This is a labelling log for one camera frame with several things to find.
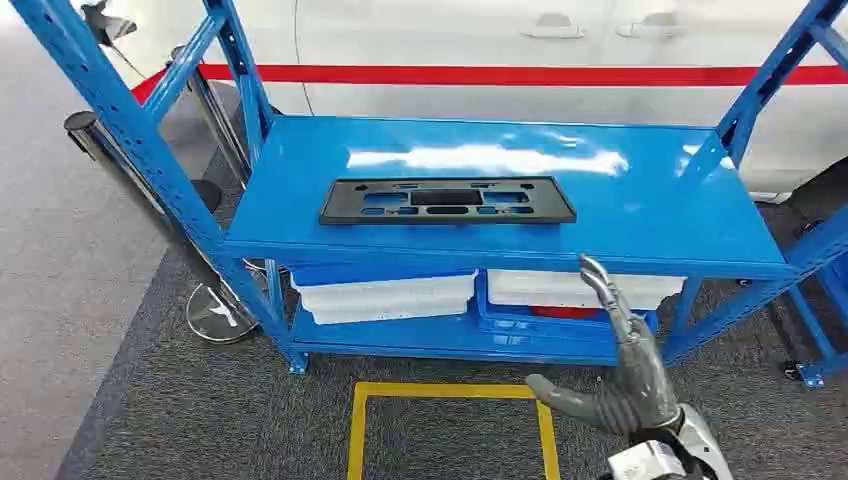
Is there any yellow floor tape square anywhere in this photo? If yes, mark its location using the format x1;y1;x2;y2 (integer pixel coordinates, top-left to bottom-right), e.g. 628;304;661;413
346;382;562;480

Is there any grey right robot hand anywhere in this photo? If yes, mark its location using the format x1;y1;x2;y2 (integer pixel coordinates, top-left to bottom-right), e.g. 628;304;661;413
525;254;684;439

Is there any red part in bin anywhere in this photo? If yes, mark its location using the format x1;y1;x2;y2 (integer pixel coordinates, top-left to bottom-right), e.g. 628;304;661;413
529;304;608;321

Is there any chrome stanchion post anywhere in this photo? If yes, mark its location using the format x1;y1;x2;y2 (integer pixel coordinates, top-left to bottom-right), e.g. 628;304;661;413
168;44;254;215
64;110;268;345

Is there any blue metal shelf rack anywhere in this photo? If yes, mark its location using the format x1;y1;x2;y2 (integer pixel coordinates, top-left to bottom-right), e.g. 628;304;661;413
9;0;848;376
784;251;848;390

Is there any white plastic bin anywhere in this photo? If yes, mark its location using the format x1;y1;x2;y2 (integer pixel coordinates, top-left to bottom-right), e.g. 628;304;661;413
486;268;687;312
290;270;479;327

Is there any black plastic plate with cutouts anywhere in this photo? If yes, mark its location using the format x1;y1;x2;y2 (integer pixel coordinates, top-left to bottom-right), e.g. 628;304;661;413
318;176;578;227

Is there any white car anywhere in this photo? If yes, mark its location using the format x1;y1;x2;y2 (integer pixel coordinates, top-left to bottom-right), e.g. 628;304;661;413
79;0;848;227

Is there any red barrier belt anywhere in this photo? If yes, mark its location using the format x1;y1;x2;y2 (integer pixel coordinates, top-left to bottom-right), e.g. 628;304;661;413
131;63;848;106

